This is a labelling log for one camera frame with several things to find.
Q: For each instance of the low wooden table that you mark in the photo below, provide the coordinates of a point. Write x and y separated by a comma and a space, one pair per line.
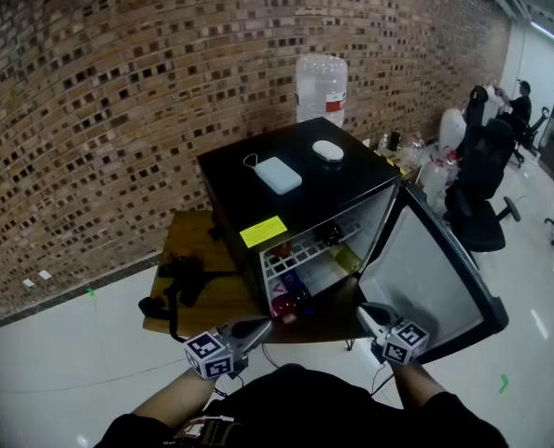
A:
221, 297

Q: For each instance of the empty clear plastic jug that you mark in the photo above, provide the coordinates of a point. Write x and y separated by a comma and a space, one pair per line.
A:
435, 180

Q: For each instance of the fridge door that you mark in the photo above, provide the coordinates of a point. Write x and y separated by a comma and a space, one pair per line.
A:
426, 269

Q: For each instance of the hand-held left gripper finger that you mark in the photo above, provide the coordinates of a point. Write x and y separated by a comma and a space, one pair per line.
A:
261, 336
253, 324

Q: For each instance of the blue drink can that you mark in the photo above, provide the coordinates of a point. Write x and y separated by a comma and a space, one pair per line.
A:
292, 281

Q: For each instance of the cardboard box yellow tape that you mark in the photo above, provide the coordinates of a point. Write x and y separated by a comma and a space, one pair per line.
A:
390, 159

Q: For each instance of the white round appliance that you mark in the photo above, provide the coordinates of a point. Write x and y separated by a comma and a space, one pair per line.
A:
452, 129

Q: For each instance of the black camera clamp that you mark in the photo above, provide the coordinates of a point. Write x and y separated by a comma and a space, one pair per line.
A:
184, 278

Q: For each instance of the white wall plate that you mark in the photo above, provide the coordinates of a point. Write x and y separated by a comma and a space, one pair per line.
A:
28, 283
45, 274

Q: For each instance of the white power bank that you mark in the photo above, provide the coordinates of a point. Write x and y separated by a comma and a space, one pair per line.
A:
278, 176

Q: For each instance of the large clear water jug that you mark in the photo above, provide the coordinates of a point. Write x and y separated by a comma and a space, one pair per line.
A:
321, 89

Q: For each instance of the ceiling light strip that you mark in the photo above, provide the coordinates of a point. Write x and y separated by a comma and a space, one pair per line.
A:
552, 35

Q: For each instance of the yellow drink bottle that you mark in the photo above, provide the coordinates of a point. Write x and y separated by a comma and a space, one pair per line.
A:
348, 258

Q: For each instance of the red drink bottle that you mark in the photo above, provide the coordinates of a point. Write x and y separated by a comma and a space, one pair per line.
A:
285, 304

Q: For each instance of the small clear bottle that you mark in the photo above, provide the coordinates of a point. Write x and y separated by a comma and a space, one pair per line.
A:
383, 144

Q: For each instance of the black mini fridge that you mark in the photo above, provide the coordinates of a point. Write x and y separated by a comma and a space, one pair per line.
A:
305, 189

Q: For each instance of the white oval case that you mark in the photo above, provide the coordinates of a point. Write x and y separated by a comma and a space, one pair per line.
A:
327, 151

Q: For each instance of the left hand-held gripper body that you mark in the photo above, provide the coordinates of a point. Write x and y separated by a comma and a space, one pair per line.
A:
209, 355

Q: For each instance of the person's black shirt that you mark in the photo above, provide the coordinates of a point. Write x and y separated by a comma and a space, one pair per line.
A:
305, 413

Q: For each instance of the yellow sticker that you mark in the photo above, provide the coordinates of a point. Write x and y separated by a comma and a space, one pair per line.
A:
263, 230

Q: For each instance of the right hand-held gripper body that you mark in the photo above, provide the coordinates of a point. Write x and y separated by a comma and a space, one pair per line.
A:
405, 342

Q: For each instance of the person's left forearm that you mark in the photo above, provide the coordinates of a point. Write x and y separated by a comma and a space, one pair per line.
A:
174, 399

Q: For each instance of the small black container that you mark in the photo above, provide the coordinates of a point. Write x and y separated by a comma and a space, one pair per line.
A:
395, 139

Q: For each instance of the person's right forearm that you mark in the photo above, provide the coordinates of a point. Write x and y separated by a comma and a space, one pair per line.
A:
412, 385

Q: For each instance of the orange drink can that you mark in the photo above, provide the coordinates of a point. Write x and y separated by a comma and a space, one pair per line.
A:
283, 249

